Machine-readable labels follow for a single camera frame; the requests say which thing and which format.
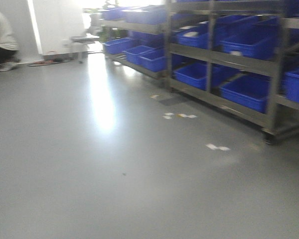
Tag steel storage rack far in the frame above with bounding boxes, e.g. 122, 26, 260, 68
100, 5, 167, 81

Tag steel storage rack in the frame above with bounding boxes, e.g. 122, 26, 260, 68
165, 0, 299, 144
100, 5, 167, 81

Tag steel storage rack near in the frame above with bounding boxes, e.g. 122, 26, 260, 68
165, 0, 299, 144

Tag person in white shirt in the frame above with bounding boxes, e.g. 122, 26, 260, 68
0, 12, 19, 72

